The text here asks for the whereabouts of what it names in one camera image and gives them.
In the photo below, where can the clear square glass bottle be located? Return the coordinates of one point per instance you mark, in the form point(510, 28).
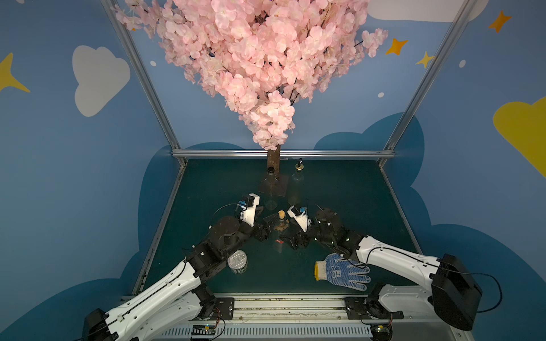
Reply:
point(296, 184)

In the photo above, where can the aluminium back crossbar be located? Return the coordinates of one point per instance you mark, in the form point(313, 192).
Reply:
point(287, 154)

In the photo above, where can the aluminium frame post left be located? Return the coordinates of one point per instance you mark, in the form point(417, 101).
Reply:
point(135, 59)

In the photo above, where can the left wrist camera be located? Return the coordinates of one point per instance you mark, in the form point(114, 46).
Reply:
point(246, 208)

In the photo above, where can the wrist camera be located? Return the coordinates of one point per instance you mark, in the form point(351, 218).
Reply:
point(246, 208)
point(300, 215)

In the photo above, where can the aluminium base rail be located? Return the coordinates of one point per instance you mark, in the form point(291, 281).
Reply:
point(312, 317)

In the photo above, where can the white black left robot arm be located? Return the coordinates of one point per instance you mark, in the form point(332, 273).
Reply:
point(183, 294)

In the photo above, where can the brown tree base plate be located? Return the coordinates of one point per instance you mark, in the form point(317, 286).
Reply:
point(277, 185)

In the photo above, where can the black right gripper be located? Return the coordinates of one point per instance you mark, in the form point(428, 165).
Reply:
point(301, 236)

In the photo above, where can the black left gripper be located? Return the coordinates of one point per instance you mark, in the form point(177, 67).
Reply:
point(261, 228)

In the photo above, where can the cork stoppered glass bottle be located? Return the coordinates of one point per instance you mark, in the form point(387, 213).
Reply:
point(281, 224)

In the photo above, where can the pink cherry blossom tree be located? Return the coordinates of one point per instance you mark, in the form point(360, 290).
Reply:
point(262, 57)

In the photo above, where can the aluminium frame post right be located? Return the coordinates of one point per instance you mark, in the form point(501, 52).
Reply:
point(452, 36)

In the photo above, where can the aluminium frame post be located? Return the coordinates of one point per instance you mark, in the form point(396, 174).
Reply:
point(452, 36)
point(135, 59)

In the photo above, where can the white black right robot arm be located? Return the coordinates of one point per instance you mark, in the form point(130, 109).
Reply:
point(442, 286)

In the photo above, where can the black capped glass bottle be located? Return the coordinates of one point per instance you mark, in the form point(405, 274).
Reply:
point(270, 201)

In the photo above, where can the small green circuit board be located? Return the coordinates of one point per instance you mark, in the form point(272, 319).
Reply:
point(203, 331)

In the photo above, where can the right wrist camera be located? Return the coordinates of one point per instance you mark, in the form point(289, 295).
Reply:
point(300, 215)

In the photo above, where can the blue dotted work glove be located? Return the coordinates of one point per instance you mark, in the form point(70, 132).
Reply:
point(341, 272)

